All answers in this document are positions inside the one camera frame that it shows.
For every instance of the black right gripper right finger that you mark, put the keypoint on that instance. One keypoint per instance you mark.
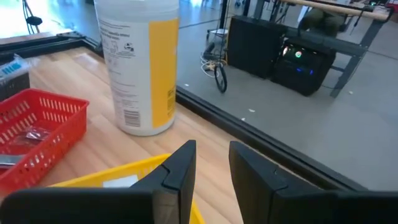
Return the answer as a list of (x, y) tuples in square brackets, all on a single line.
[(311, 208)]

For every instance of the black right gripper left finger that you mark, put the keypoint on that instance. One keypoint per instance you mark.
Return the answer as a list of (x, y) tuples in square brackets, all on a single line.
[(93, 205)]

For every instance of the clear red-label item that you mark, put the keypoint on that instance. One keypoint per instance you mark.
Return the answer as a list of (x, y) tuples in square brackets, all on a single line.
[(35, 133)]

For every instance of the clear teal white toothbrush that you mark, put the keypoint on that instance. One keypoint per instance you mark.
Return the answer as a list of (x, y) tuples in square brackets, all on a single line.
[(11, 68)]

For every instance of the yellow plastic basket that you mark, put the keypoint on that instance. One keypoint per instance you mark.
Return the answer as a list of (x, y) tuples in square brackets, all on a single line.
[(136, 169)]

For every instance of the red plastic basket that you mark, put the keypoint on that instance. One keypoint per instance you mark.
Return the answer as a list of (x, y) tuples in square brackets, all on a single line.
[(46, 109)]

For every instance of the black desktop computer with lights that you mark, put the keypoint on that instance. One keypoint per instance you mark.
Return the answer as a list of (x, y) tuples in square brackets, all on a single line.
[(304, 71)]

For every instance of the white wipes canister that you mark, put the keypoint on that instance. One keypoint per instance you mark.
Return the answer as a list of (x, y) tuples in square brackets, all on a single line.
[(136, 71)]

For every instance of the black plastic basket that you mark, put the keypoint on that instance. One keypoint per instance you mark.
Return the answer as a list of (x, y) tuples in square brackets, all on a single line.
[(12, 88)]

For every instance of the black equipment case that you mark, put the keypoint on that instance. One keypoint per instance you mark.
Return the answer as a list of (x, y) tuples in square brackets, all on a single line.
[(255, 46)]

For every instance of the person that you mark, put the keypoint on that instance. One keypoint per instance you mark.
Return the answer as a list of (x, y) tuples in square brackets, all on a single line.
[(323, 20)]

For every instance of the black stand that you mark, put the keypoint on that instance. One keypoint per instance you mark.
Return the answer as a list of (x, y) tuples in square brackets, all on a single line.
[(32, 21)]

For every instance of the wooden top grey-leg table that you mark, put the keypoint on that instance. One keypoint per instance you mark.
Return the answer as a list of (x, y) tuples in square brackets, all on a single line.
[(342, 9)]

